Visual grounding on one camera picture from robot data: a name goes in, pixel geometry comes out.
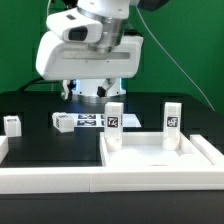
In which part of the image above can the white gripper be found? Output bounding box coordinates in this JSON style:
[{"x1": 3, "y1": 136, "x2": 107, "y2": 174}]
[{"x1": 36, "y1": 32, "x2": 143, "y2": 100}]

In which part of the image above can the white square table top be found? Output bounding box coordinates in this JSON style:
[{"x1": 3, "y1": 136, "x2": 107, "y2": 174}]
[{"x1": 100, "y1": 132, "x2": 211, "y2": 168}]

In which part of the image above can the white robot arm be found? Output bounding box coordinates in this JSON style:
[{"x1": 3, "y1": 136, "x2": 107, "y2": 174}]
[{"x1": 36, "y1": 0, "x2": 169, "y2": 102}]

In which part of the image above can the marker sheet with tags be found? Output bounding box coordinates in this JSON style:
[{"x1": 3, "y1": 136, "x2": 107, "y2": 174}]
[{"x1": 69, "y1": 113, "x2": 141, "y2": 128}]

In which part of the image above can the white U-shaped fence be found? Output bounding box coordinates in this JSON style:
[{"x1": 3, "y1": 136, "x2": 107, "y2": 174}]
[{"x1": 0, "y1": 135, "x2": 224, "y2": 194}]

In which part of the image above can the black cable bundle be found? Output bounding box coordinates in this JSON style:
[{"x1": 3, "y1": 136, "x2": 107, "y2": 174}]
[{"x1": 18, "y1": 77, "x2": 46, "y2": 92}]

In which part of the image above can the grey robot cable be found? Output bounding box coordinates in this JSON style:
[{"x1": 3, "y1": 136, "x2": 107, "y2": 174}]
[{"x1": 134, "y1": 6, "x2": 216, "y2": 112}]

